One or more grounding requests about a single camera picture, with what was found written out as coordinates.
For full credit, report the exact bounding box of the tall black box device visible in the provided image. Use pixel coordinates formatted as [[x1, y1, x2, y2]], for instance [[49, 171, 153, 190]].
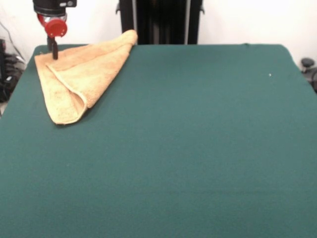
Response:
[[0, 38, 7, 80]]

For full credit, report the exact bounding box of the tan terry towel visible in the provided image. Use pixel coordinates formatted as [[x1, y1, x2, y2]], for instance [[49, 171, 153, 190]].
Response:
[[34, 29, 139, 125]]

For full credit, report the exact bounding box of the dark green table cloth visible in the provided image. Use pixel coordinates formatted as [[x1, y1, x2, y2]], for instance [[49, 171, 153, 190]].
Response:
[[0, 43, 317, 238]]

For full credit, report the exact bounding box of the gray black floor stand base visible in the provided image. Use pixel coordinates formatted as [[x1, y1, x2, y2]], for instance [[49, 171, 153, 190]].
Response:
[[301, 58, 317, 94], [3, 53, 27, 103]]

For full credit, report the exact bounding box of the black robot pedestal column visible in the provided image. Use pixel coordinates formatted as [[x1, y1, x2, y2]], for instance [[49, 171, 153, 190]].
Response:
[[115, 0, 206, 45]]

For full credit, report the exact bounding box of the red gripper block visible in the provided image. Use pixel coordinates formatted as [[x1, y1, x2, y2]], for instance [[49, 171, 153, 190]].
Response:
[[36, 12, 68, 61]]

